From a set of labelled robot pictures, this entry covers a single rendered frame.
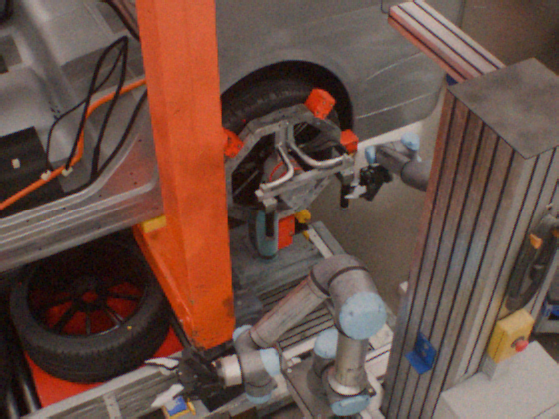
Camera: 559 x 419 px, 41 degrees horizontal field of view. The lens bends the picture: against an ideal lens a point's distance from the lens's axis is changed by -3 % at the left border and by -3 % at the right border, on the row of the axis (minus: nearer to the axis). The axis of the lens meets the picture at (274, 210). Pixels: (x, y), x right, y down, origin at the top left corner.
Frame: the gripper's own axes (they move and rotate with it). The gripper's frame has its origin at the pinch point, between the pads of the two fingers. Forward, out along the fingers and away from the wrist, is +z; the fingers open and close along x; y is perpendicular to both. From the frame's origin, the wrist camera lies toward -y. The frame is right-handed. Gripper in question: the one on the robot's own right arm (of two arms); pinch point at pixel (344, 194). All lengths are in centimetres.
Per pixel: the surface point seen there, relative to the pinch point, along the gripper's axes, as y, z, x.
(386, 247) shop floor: -83, -47, -25
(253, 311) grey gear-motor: -44, 44, 4
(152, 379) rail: -49, 93, 12
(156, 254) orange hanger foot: -15, 75, -19
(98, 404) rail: -50, 117, 12
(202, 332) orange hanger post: -19, 73, 21
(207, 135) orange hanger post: 72, 65, 21
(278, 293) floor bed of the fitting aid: -81, 17, -25
